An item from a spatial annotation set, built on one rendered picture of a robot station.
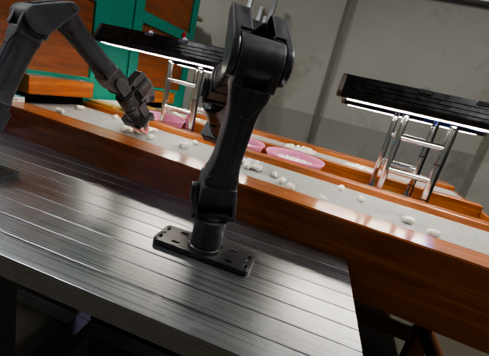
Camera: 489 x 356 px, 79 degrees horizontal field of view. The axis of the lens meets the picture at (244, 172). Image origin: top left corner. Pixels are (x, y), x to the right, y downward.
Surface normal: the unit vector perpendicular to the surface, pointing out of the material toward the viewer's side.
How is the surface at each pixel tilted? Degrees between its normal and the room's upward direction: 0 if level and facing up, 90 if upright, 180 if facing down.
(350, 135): 90
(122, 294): 0
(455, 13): 90
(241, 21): 37
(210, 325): 0
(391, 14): 90
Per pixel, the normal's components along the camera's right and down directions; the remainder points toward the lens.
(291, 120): -0.25, 0.21
